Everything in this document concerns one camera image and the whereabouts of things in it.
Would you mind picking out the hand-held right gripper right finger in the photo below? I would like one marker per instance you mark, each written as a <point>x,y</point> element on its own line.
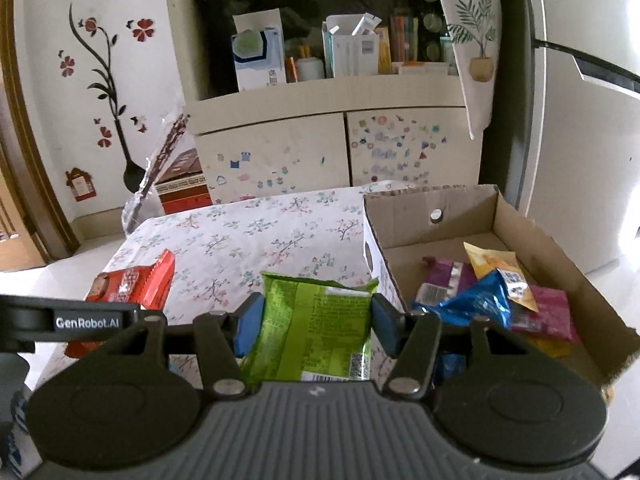
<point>386,329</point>

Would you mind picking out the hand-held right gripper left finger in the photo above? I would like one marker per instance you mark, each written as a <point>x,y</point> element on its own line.
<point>248,327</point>

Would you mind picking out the green snack packet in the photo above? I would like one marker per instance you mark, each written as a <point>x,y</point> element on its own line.
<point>310,325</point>

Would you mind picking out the purple snack packet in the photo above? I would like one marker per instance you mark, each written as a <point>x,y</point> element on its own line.
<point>445,274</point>

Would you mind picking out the blue snack packet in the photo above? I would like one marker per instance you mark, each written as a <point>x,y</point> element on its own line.
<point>480,297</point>

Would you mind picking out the red snack packet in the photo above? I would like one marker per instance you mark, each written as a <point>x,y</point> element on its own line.
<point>130,282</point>

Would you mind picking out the orange-yellow snack packet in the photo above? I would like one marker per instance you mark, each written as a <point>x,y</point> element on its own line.
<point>492,262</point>

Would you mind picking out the pink snack packet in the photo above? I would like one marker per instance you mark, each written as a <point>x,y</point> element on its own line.
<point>547,310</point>

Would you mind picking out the cardboard box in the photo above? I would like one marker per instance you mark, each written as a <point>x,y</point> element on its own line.
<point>510,220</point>

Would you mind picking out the floral tablecloth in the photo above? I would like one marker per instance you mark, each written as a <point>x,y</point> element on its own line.
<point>240,240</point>

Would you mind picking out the round metal magnet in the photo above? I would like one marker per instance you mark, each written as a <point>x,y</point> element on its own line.
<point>436,216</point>

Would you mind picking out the red patterned box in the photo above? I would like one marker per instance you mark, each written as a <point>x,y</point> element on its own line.
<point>182,185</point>

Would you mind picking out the clear plastic bag of sticks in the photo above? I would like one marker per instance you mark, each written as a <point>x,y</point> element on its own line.
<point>155,170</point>

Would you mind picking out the cream cabinet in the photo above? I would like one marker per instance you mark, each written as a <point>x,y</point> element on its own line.
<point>280,140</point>

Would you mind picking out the flat white and orange box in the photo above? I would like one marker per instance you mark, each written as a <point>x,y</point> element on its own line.
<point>422,68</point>

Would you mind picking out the white jar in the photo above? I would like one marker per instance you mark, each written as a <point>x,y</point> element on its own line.
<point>308,69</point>

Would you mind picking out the white and blue box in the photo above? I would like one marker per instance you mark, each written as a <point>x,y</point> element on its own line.
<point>257,55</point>

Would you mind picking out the grey refrigerator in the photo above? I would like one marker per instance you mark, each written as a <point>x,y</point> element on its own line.
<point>580,135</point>

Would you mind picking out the white open carton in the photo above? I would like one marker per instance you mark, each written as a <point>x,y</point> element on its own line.
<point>352,50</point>

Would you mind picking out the colourful books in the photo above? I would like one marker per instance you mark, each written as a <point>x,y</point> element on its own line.
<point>404,35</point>

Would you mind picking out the plant print cloth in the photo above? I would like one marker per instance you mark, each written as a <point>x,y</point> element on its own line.
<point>475,45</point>

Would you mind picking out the red house wall sticker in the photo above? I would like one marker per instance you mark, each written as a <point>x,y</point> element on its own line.
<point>79,185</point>

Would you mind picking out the wooden door frame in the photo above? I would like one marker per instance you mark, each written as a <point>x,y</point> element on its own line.
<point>25,160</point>

